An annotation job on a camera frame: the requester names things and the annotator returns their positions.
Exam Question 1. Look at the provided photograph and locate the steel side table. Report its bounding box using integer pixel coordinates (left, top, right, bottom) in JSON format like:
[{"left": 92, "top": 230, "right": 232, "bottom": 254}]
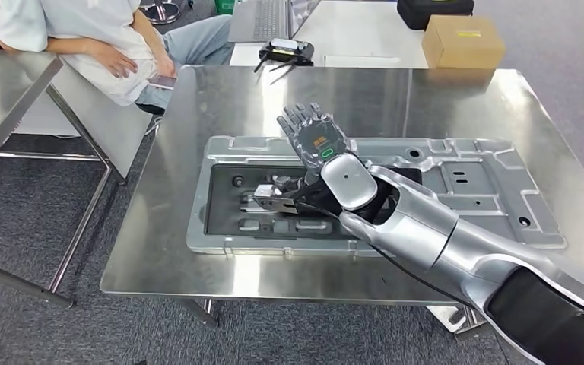
[{"left": 0, "top": 41, "right": 154, "bottom": 309}]

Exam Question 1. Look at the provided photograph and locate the steel workbench table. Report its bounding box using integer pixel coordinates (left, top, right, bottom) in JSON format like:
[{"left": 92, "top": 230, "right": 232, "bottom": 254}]
[{"left": 99, "top": 65, "right": 584, "bottom": 335}]

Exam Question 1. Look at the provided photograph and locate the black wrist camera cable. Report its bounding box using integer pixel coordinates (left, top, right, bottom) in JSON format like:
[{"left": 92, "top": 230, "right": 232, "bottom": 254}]
[{"left": 297, "top": 201, "right": 475, "bottom": 309}]

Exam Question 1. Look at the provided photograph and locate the black device with cables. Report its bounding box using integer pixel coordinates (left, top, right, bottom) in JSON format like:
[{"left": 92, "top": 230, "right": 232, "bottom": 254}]
[{"left": 252, "top": 37, "right": 316, "bottom": 74}]

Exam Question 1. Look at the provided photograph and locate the seated person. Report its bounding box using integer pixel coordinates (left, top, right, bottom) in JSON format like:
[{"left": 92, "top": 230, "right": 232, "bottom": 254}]
[{"left": 0, "top": 0, "right": 235, "bottom": 116}]

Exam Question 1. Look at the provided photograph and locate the grey laptop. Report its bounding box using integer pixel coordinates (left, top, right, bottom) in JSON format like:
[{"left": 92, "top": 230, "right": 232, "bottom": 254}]
[{"left": 227, "top": 0, "right": 322, "bottom": 44}]

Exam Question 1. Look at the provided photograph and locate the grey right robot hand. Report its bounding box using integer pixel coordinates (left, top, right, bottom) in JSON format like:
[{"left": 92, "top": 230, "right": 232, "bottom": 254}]
[{"left": 276, "top": 103, "right": 357, "bottom": 175}]

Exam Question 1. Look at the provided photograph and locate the black case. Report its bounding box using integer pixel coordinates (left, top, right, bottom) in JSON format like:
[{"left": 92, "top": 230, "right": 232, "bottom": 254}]
[{"left": 396, "top": 0, "right": 476, "bottom": 31}]

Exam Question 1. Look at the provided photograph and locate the chrome chair base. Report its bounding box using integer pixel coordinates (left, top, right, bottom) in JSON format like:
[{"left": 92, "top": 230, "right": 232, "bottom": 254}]
[{"left": 139, "top": 0, "right": 183, "bottom": 25}]

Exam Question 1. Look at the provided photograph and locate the stamped metal panel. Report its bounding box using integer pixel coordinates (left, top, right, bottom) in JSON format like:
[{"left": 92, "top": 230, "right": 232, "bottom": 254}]
[{"left": 186, "top": 135, "right": 567, "bottom": 259}]

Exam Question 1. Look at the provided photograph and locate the cardboard box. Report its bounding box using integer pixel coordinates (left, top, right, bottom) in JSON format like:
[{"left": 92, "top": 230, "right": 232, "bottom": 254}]
[{"left": 421, "top": 14, "right": 507, "bottom": 71}]

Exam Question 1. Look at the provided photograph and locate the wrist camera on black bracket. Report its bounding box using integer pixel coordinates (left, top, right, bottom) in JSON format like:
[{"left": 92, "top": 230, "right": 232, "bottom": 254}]
[{"left": 251, "top": 176, "right": 331, "bottom": 217}]

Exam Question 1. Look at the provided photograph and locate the smartphone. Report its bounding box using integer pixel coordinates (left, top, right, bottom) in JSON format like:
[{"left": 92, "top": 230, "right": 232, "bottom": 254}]
[{"left": 148, "top": 74, "right": 178, "bottom": 92}]

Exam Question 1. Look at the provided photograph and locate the black plastic plate part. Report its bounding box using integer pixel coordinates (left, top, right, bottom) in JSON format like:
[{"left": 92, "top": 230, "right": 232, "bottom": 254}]
[{"left": 204, "top": 163, "right": 424, "bottom": 240}]

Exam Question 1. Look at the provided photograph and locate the white desk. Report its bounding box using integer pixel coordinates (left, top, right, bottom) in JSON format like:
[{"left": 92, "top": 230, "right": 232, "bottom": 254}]
[{"left": 229, "top": 0, "right": 430, "bottom": 70}]

